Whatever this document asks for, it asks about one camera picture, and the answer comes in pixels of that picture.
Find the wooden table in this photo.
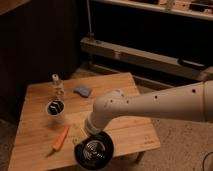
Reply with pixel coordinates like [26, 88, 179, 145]
[8, 73, 160, 171]

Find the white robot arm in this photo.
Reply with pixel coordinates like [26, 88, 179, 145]
[74, 80, 213, 145]

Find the black ceramic bowl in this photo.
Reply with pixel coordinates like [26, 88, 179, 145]
[74, 132, 114, 170]

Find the background wooden shelf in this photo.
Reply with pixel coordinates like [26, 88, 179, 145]
[93, 0, 213, 21]

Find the orange carrot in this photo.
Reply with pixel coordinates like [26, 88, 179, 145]
[47, 126, 69, 157]

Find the vertical metal pole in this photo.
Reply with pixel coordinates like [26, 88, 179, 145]
[86, 0, 94, 41]

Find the clear plastic bottle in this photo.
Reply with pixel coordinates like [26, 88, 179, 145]
[52, 74, 65, 100]

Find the black case handle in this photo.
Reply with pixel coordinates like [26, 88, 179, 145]
[177, 59, 209, 71]

